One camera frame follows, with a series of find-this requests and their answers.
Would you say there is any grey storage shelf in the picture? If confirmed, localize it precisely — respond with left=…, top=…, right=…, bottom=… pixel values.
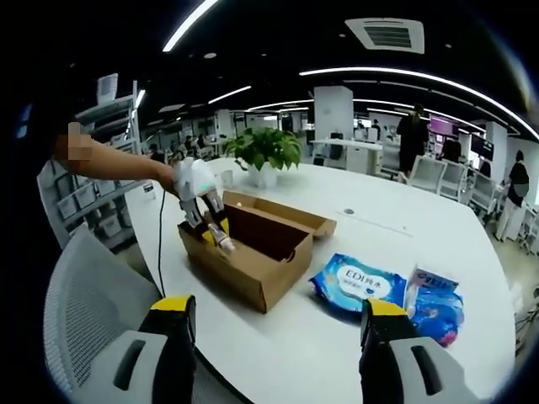
left=36, top=72, right=147, bottom=250

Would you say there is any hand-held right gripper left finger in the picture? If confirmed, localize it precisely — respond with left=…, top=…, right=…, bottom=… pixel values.
left=75, top=294, right=198, bottom=404

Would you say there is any purple display screen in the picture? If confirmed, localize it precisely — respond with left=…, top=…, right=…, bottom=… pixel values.
left=429, top=114, right=461, bottom=139

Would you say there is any straight ceiling light strip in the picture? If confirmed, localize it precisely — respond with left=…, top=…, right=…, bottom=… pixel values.
left=162, top=0, right=221, bottom=53

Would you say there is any blue wet wipes pack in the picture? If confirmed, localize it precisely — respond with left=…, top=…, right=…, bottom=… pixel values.
left=308, top=252, right=409, bottom=317

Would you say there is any grey mesh office chair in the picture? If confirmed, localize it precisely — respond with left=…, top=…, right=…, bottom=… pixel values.
left=43, top=224, right=253, bottom=404

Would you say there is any white plant pot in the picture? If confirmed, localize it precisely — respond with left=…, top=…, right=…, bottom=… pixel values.
left=247, top=162, right=280, bottom=189

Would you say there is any group of white office chairs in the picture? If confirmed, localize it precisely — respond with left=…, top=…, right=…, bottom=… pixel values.
left=403, top=154, right=503, bottom=212

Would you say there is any brown cardboard shoe box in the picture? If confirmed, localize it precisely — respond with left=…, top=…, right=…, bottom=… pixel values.
left=177, top=189, right=339, bottom=315

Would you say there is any curved ceiling light strip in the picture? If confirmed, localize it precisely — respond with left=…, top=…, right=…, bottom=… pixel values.
left=298, top=66, right=539, bottom=141

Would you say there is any black cable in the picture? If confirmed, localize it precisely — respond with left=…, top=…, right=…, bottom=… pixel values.
left=157, top=188, right=168, bottom=296

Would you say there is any blue floral soft packet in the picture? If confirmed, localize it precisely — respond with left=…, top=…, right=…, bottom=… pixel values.
left=403, top=264, right=466, bottom=348

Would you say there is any green leafy plant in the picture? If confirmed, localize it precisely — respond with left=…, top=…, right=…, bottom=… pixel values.
left=222, top=126, right=304, bottom=172

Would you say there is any ceiling air vent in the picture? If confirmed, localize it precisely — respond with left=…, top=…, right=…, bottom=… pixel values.
left=344, top=17, right=426, bottom=56

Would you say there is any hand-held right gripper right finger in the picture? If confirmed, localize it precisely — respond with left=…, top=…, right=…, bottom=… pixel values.
left=358, top=297, right=480, bottom=404

